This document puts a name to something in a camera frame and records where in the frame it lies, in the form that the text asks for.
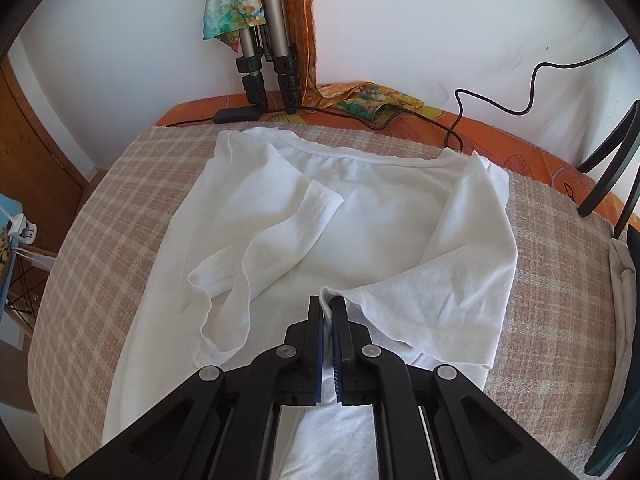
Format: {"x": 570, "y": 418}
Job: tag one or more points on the orange patterned bed sheet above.
{"x": 540, "y": 155}

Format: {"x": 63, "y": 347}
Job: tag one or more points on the beige plaid blanket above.
{"x": 550, "y": 280}

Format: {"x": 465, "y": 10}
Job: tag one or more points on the wooden door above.
{"x": 40, "y": 155}

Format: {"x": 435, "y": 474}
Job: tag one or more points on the orange patterned cloth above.
{"x": 372, "y": 97}

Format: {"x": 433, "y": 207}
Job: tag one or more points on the dark green cloth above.
{"x": 617, "y": 440}

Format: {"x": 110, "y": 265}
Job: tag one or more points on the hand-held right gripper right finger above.
{"x": 338, "y": 355}

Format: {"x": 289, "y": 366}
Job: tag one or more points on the black power adapter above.
{"x": 237, "y": 114}

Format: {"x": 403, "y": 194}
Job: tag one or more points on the white plug adapter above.
{"x": 22, "y": 227}

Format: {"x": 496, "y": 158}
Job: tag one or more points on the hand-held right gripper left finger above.
{"x": 317, "y": 355}

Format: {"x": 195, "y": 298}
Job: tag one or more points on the silver tripod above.
{"x": 272, "y": 35}

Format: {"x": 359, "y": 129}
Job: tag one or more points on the colourful floral scarf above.
{"x": 232, "y": 7}

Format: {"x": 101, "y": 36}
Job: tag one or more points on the white folded cloth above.
{"x": 620, "y": 310}

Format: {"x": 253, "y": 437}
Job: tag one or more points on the white t-shirt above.
{"x": 380, "y": 220}

